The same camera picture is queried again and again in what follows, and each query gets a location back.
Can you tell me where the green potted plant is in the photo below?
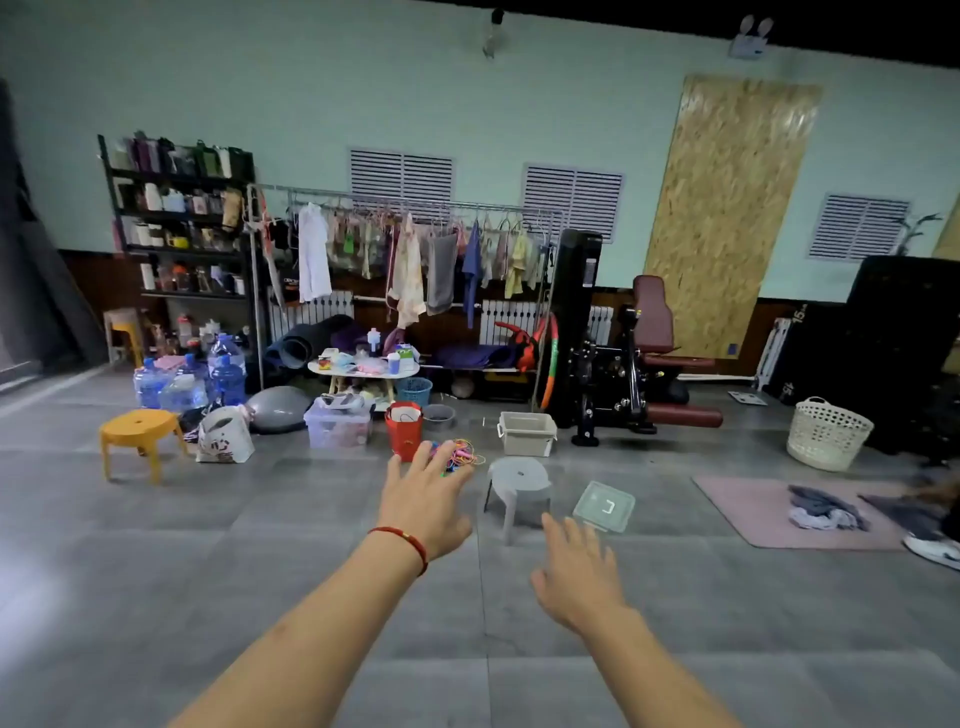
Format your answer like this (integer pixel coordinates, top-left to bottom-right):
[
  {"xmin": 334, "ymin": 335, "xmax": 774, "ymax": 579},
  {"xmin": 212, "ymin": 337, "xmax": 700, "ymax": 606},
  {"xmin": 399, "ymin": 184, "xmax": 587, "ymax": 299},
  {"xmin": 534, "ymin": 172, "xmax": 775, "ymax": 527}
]
[{"xmin": 892, "ymin": 212, "xmax": 944, "ymax": 258}]

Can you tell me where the pink floor mat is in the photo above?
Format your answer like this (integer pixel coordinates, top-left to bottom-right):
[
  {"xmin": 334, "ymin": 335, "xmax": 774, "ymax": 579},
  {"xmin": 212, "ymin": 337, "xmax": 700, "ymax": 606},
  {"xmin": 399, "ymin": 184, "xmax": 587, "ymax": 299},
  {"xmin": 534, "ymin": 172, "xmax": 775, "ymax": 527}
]
[{"xmin": 692, "ymin": 474, "xmax": 946, "ymax": 553}]

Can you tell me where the clear plastic storage bin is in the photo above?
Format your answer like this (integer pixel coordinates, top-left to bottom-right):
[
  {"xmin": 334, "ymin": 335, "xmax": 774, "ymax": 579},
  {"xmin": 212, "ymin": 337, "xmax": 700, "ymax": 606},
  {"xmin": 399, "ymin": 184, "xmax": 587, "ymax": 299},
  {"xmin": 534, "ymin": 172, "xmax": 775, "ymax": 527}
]
[{"xmin": 303, "ymin": 395, "xmax": 374, "ymax": 451}]

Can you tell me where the white louvred wall vent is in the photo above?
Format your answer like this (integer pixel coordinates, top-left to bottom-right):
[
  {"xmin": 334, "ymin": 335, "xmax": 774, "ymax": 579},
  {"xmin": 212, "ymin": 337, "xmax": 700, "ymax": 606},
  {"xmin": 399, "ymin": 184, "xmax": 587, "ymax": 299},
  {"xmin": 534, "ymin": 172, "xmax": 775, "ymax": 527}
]
[
  {"xmin": 521, "ymin": 163, "xmax": 625, "ymax": 245},
  {"xmin": 348, "ymin": 147, "xmax": 456, "ymax": 226},
  {"xmin": 807, "ymin": 192, "xmax": 913, "ymax": 264}
]

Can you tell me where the person's left forearm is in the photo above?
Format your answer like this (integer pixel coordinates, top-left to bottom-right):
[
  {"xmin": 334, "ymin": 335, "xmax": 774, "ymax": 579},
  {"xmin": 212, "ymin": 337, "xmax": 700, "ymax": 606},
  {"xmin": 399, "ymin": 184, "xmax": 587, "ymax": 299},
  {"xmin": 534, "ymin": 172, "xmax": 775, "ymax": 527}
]
[{"xmin": 168, "ymin": 528, "xmax": 429, "ymax": 728}]

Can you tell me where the clear bin lid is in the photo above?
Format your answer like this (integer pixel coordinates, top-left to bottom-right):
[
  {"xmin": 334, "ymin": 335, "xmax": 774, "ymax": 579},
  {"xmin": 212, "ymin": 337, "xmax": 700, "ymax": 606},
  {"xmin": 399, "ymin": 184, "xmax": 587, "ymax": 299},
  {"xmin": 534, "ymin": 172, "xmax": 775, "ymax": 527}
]
[{"xmin": 572, "ymin": 480, "xmax": 637, "ymax": 535}]

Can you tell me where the row of assorted bottles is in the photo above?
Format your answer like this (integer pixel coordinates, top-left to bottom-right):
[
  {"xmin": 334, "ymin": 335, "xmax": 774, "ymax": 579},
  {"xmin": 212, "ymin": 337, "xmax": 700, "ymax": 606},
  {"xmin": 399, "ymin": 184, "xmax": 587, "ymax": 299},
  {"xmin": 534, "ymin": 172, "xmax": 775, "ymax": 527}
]
[{"xmin": 112, "ymin": 133, "xmax": 253, "ymax": 298}]

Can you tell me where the white laundry basket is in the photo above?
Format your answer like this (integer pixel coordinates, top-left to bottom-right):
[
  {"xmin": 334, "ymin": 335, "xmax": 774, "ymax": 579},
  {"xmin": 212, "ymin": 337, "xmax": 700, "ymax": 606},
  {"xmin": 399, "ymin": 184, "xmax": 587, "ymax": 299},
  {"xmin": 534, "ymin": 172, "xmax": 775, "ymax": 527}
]
[{"xmin": 785, "ymin": 395, "xmax": 876, "ymax": 473}]

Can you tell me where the black weight machine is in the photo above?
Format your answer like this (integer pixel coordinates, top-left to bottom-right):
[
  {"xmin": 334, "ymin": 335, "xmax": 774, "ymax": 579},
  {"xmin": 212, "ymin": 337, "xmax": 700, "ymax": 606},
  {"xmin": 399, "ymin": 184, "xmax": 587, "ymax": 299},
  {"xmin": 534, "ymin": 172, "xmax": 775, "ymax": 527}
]
[{"xmin": 545, "ymin": 228, "xmax": 725, "ymax": 449}]

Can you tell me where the white emergency light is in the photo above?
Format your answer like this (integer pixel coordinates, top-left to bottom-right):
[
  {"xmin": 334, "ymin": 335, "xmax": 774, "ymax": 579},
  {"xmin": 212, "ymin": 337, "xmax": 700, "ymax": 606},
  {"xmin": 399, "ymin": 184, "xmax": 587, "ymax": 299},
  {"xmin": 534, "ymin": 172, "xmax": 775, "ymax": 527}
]
[{"xmin": 727, "ymin": 14, "xmax": 775, "ymax": 61}]

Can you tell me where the grey balance dome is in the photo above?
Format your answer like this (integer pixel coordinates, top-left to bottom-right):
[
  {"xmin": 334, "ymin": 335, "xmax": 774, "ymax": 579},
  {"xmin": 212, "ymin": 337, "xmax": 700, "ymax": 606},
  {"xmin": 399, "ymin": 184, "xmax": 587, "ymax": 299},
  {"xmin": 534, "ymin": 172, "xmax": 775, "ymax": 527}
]
[{"xmin": 245, "ymin": 385, "xmax": 313, "ymax": 435}]

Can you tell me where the white oval side table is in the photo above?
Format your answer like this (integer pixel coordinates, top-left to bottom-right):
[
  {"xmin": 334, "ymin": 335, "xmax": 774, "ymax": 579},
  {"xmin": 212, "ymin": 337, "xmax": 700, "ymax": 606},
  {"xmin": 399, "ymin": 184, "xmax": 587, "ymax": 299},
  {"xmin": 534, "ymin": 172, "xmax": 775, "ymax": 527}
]
[{"xmin": 307, "ymin": 352, "xmax": 421, "ymax": 406}]

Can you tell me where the beige plastic stool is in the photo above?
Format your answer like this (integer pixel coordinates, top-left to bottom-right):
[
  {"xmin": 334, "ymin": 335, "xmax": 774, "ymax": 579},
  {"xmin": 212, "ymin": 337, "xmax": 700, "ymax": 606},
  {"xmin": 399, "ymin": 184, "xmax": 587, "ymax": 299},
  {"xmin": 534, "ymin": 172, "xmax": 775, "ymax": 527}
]
[{"xmin": 103, "ymin": 307, "xmax": 145, "ymax": 369}]

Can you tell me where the pile of grey clothes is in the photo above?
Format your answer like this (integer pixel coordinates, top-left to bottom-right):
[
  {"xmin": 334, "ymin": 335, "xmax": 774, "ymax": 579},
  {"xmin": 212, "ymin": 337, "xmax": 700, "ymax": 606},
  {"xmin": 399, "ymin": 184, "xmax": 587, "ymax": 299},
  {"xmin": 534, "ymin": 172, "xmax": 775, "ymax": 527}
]
[{"xmin": 787, "ymin": 485, "xmax": 871, "ymax": 533}]

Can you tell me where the chipboard panel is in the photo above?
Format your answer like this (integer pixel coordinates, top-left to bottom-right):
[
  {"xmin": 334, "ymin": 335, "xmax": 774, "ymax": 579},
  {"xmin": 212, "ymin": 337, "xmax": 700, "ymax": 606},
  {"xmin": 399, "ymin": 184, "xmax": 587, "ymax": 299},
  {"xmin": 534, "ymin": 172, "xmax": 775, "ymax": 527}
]
[{"xmin": 643, "ymin": 73, "xmax": 824, "ymax": 361}]

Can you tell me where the pile of jump ropes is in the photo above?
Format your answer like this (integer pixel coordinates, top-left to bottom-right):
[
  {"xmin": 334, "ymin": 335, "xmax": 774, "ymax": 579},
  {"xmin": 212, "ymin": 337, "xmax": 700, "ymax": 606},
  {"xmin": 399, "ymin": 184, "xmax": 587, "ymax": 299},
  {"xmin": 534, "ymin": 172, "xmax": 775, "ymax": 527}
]
[{"xmin": 428, "ymin": 438, "xmax": 487, "ymax": 478}]

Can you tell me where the grey plastic stool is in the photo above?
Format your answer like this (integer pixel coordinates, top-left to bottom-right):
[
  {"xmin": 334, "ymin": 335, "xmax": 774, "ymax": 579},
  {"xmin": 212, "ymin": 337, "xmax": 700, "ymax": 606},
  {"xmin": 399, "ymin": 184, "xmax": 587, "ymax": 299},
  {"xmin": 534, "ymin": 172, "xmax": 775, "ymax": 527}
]
[{"xmin": 483, "ymin": 457, "xmax": 554, "ymax": 547}]

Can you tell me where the person's right hand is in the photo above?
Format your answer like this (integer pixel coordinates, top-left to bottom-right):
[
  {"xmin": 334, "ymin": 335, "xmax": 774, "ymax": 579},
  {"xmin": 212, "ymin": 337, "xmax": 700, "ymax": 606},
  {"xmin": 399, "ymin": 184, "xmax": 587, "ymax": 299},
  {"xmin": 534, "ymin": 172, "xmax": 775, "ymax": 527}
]
[{"xmin": 530, "ymin": 513, "xmax": 628, "ymax": 639}]

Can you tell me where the dark grey cloth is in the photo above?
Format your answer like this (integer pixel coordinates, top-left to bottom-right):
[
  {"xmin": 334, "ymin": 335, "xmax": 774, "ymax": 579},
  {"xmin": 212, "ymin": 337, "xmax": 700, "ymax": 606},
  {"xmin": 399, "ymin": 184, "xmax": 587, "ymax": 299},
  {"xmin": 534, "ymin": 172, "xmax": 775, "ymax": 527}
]
[{"xmin": 858, "ymin": 493, "xmax": 945, "ymax": 541}]

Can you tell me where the black metal shelving unit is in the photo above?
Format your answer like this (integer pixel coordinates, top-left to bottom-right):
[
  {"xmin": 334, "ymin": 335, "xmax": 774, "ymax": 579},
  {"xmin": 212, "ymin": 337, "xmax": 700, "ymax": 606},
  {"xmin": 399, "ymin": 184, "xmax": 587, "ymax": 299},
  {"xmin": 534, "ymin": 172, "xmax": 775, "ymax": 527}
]
[{"xmin": 97, "ymin": 133, "xmax": 260, "ymax": 369}]

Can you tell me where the blue water jug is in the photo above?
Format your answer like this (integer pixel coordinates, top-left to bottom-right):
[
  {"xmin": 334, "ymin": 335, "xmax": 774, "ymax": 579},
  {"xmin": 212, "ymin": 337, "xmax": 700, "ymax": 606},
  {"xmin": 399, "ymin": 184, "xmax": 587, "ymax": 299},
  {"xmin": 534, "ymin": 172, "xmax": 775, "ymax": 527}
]
[
  {"xmin": 161, "ymin": 353, "xmax": 211, "ymax": 414},
  {"xmin": 209, "ymin": 353, "xmax": 247, "ymax": 406},
  {"xmin": 133, "ymin": 357, "xmax": 170, "ymax": 410},
  {"xmin": 207, "ymin": 332, "xmax": 245, "ymax": 369}
]

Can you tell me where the rolled dark yoga mat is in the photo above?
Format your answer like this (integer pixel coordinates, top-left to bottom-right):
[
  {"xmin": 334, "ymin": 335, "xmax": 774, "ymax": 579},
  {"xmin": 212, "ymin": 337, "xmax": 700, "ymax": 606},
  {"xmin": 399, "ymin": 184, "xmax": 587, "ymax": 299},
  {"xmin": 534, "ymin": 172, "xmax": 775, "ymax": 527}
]
[{"xmin": 263, "ymin": 314, "xmax": 354, "ymax": 371}]

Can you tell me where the yellow plastic stool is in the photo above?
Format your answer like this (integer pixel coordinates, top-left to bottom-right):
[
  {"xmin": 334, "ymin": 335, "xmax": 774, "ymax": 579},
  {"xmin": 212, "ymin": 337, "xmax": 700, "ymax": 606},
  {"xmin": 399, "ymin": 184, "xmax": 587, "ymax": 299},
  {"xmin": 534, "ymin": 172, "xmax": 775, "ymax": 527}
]
[{"xmin": 98, "ymin": 408, "xmax": 190, "ymax": 485}]

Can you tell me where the black plyo box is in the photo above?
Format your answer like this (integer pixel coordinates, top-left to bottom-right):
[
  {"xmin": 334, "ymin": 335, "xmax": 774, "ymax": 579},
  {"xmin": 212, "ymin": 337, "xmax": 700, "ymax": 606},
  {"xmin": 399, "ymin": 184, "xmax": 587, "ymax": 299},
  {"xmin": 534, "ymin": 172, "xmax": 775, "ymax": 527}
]
[{"xmin": 779, "ymin": 254, "xmax": 960, "ymax": 459}]

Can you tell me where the person's left hand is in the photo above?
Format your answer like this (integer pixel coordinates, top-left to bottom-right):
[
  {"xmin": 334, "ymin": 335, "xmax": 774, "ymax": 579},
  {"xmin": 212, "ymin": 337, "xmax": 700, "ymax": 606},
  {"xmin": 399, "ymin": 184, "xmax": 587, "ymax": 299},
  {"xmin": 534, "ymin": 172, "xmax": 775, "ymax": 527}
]
[{"xmin": 377, "ymin": 440, "xmax": 478, "ymax": 564}]

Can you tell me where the person's right forearm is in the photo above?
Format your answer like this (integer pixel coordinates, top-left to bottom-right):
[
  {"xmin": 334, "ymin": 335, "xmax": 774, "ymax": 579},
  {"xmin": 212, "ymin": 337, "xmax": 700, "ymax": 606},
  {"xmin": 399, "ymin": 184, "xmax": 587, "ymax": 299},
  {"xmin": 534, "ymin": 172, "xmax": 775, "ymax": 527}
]
[{"xmin": 581, "ymin": 605, "xmax": 744, "ymax": 728}]

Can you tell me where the blue folded mat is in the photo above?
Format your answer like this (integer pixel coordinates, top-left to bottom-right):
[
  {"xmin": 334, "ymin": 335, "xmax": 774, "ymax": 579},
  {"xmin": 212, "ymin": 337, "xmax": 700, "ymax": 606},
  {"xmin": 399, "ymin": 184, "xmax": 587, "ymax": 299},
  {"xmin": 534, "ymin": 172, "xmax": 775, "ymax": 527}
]
[{"xmin": 434, "ymin": 343, "xmax": 519, "ymax": 370}]

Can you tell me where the row of hanging clothes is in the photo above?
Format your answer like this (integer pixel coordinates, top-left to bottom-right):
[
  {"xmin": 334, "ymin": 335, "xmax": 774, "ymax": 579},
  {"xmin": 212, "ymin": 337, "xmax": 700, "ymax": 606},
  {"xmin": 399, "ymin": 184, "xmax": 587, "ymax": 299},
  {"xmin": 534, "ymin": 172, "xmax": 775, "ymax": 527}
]
[{"xmin": 254, "ymin": 198, "xmax": 553, "ymax": 331}]

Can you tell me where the grey plastic storage bin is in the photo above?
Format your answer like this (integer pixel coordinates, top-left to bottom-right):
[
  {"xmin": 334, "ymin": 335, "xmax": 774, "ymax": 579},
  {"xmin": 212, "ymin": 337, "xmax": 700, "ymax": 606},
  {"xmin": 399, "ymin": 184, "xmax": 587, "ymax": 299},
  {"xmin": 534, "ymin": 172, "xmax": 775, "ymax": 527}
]
[{"xmin": 497, "ymin": 410, "xmax": 559, "ymax": 459}]

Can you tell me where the white paper shopping bag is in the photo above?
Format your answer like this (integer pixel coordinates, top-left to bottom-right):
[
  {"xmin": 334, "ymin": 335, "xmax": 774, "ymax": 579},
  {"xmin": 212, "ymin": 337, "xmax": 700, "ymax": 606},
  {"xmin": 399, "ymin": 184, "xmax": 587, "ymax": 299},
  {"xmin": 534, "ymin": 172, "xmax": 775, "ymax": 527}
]
[{"xmin": 196, "ymin": 404, "xmax": 256, "ymax": 465}]

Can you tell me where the red paper bag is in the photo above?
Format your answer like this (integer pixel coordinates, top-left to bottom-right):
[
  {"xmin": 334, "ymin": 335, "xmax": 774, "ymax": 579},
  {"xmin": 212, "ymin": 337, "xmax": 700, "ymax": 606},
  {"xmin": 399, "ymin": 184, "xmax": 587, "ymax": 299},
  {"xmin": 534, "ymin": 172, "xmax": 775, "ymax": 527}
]
[{"xmin": 384, "ymin": 401, "xmax": 425, "ymax": 463}]

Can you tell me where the red string bracelet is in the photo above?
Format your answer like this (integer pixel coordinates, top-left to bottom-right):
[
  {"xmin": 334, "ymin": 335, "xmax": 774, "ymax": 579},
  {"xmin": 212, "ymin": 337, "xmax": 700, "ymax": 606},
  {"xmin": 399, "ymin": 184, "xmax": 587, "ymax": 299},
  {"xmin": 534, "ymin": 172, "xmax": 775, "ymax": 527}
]
[{"xmin": 367, "ymin": 526, "xmax": 430, "ymax": 577}]

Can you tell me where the multicoloured hula hoop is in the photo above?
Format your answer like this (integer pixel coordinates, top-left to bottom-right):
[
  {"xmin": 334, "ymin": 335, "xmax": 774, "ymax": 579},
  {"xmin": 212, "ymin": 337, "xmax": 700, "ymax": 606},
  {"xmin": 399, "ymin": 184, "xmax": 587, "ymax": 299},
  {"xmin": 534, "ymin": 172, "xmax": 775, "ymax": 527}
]
[{"xmin": 528, "ymin": 313, "xmax": 562, "ymax": 412}]

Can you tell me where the dark leaning board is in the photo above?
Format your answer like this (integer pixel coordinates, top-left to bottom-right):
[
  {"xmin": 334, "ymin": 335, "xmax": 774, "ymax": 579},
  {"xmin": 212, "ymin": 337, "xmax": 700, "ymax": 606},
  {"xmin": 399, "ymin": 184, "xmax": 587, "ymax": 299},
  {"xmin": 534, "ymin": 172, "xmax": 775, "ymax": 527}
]
[{"xmin": 0, "ymin": 74, "xmax": 110, "ymax": 376}]

